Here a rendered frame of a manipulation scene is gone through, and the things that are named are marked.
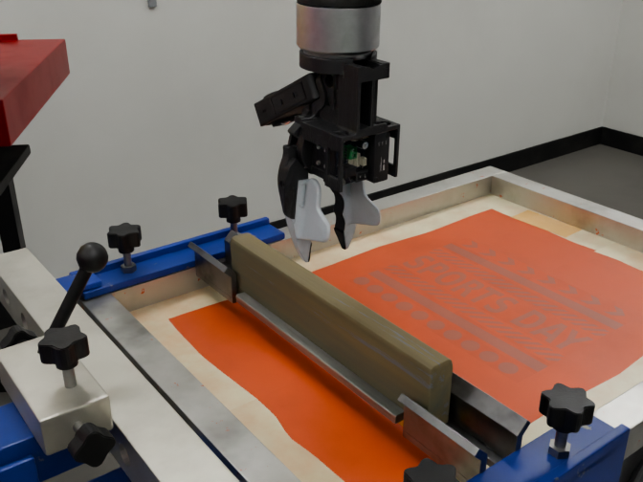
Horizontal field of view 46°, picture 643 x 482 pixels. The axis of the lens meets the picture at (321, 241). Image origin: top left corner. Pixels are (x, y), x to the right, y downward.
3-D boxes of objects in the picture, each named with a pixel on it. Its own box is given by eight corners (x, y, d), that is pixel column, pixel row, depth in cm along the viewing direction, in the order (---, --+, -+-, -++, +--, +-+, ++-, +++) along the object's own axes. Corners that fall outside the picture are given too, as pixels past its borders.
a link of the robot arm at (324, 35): (279, 0, 67) (350, -7, 72) (279, 52, 69) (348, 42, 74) (331, 11, 62) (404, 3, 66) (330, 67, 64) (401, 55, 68)
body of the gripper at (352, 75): (337, 201, 68) (340, 67, 63) (282, 173, 74) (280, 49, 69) (399, 183, 72) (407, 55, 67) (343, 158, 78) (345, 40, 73)
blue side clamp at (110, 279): (267, 257, 115) (266, 215, 112) (285, 270, 111) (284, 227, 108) (76, 318, 99) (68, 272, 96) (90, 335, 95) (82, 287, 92)
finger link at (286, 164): (280, 220, 73) (294, 131, 70) (271, 215, 74) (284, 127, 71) (318, 217, 76) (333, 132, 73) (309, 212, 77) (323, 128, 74)
